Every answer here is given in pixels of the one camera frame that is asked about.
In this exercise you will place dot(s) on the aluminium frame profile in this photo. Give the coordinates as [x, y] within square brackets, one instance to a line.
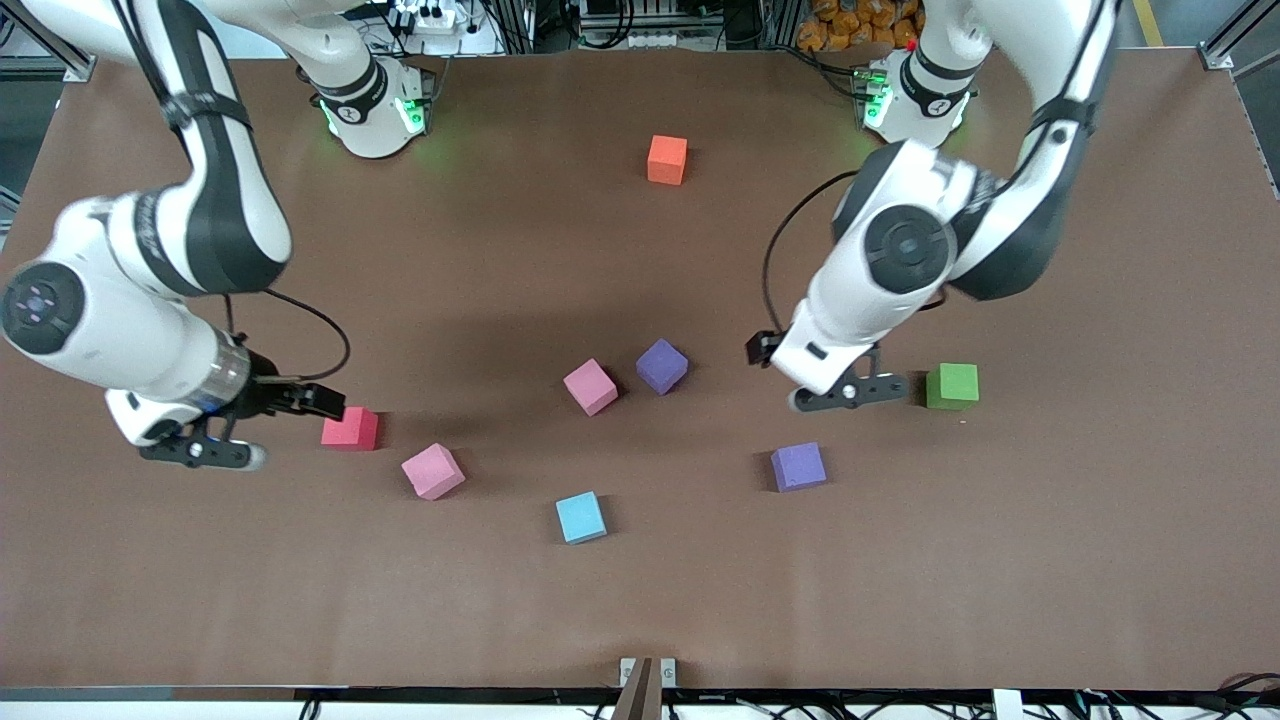
[1215, 55]
[75, 68]

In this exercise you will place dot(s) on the pink foam block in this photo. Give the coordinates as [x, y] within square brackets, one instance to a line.
[433, 470]
[590, 387]

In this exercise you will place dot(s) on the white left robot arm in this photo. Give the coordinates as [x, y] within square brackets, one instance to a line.
[900, 300]

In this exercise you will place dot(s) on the red foam block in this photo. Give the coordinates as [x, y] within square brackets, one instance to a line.
[352, 430]

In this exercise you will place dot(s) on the silver metal bracket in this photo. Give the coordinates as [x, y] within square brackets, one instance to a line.
[627, 672]

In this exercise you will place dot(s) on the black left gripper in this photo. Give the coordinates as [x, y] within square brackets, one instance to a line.
[754, 349]

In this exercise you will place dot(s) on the orange foam block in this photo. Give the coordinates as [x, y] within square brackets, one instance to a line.
[667, 160]

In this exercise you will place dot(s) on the brown post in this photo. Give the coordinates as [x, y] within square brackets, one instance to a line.
[640, 700]

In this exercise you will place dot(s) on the purple foam block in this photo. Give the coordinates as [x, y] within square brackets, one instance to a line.
[661, 365]
[798, 467]

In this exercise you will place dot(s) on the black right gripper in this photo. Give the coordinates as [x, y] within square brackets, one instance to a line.
[268, 393]

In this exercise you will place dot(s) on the orange snack bag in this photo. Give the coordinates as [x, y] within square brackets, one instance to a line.
[850, 25]

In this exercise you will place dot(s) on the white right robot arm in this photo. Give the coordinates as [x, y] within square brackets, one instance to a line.
[230, 200]

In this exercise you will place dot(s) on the grey equipment rack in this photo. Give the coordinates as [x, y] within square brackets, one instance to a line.
[630, 40]

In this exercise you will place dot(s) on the green foam block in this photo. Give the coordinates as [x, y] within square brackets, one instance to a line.
[952, 386]

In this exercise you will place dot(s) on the blue foam block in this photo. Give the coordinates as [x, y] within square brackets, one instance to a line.
[581, 517]

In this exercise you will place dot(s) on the white power strip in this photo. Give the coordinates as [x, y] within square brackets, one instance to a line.
[425, 17]

